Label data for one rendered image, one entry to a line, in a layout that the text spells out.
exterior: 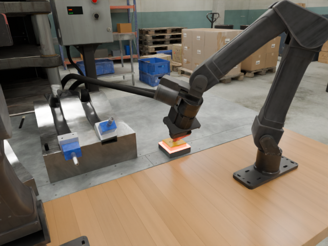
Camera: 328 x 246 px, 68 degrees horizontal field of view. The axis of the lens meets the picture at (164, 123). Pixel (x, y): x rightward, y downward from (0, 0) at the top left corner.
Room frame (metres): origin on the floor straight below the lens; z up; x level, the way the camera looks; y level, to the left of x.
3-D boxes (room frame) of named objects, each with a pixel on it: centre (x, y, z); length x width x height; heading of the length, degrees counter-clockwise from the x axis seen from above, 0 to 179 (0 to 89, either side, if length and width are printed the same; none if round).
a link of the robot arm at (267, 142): (0.57, -0.28, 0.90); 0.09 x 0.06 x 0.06; 167
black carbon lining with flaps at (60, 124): (0.80, 0.32, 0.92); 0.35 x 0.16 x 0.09; 28
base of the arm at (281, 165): (0.57, -0.29, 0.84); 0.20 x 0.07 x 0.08; 119
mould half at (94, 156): (0.82, 0.32, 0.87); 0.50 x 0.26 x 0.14; 28
